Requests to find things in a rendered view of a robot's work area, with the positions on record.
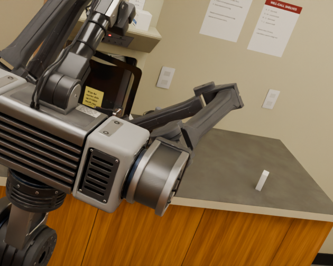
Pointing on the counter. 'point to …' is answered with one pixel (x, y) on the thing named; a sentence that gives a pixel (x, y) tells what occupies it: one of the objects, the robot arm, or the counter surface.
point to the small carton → (141, 19)
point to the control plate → (117, 39)
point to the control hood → (142, 36)
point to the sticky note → (92, 97)
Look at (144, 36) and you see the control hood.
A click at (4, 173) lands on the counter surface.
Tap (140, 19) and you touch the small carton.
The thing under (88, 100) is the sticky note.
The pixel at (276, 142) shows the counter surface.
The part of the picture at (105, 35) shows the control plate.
